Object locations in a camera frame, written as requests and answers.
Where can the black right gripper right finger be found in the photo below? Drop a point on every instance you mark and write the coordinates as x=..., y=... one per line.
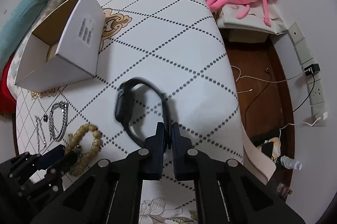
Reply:
x=226, y=192

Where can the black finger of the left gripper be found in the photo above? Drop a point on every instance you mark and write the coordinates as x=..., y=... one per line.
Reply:
x=58, y=159

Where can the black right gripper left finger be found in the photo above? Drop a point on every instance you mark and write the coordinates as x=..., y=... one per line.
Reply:
x=109, y=192

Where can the plastic water bottle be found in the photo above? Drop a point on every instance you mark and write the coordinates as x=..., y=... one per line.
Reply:
x=290, y=163

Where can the red cloth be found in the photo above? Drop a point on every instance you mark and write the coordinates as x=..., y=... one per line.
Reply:
x=7, y=101

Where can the white cardboard box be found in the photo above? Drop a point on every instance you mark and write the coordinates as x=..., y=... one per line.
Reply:
x=63, y=49

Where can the white power strip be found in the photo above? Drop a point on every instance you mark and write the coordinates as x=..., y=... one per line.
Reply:
x=314, y=84

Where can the black charger plug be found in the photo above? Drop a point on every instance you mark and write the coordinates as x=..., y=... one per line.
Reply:
x=312, y=69

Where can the teal blanket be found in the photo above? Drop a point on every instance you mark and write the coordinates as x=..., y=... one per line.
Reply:
x=15, y=28

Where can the white patterned tablecloth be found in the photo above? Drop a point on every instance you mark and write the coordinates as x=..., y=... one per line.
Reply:
x=177, y=46

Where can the white covered box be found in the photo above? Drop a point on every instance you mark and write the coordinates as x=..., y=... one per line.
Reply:
x=226, y=18

